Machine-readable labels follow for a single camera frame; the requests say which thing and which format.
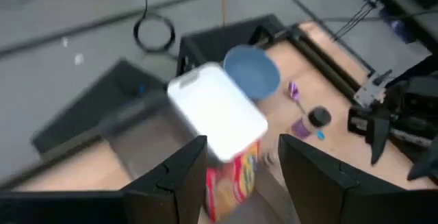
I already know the red ramen packet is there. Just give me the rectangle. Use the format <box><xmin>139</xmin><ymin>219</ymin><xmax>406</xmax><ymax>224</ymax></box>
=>
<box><xmin>204</xmin><ymin>140</ymin><xmax>261</xmax><ymax>223</ymax></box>

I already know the grey desk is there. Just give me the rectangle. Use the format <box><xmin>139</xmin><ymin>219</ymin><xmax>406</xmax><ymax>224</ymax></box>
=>
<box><xmin>374</xmin><ymin>0</ymin><xmax>438</xmax><ymax>52</ymax></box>

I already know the white plastic bin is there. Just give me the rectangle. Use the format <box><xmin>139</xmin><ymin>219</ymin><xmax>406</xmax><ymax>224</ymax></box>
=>
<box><xmin>166</xmin><ymin>62</ymin><xmax>269</xmax><ymax>163</ymax></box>

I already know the grey translucent plastic bin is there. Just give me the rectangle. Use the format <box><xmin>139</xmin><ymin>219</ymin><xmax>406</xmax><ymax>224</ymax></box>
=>
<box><xmin>99</xmin><ymin>93</ymin><xmax>206</xmax><ymax>184</ymax></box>

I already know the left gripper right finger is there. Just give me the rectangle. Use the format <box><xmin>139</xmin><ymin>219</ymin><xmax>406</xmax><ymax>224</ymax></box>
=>
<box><xmin>278</xmin><ymin>134</ymin><xmax>394</xmax><ymax>224</ymax></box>

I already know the black flat panel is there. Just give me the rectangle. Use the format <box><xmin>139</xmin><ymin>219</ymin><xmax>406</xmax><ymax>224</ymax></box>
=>
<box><xmin>30</xmin><ymin>58</ymin><xmax>168</xmax><ymax>155</ymax></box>

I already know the purple label spice jar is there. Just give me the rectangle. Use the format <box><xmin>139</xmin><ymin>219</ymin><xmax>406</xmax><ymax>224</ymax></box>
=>
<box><xmin>290</xmin><ymin>105</ymin><xmax>332</xmax><ymax>140</ymax></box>

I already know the black coiled cable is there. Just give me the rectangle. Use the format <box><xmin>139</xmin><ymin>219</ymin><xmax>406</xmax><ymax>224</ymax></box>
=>
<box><xmin>132</xmin><ymin>0</ymin><xmax>177</xmax><ymax>54</ymax></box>

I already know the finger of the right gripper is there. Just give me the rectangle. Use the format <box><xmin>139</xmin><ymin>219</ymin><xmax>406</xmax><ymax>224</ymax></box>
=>
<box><xmin>370</xmin><ymin>116</ymin><xmax>391</xmax><ymax>166</ymax></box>
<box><xmin>406</xmin><ymin>136</ymin><xmax>438</xmax><ymax>181</ymax></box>

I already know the silver mounting bracket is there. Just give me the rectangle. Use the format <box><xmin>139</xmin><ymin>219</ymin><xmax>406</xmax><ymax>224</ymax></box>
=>
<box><xmin>354</xmin><ymin>75</ymin><xmax>387</xmax><ymax>105</ymax></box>

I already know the rainbow spoon blue handle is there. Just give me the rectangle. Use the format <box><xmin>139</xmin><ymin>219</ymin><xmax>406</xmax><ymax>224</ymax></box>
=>
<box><xmin>287</xmin><ymin>81</ymin><xmax>326</xmax><ymax>141</ymax></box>

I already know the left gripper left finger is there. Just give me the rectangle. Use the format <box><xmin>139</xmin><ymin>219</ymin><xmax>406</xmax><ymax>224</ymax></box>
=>
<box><xmin>121</xmin><ymin>135</ymin><xmax>209</xmax><ymax>224</ymax></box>

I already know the blue bowl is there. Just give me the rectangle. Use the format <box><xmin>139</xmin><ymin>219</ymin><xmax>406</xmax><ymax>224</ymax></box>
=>
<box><xmin>222</xmin><ymin>45</ymin><xmax>281</xmax><ymax>101</ymax></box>

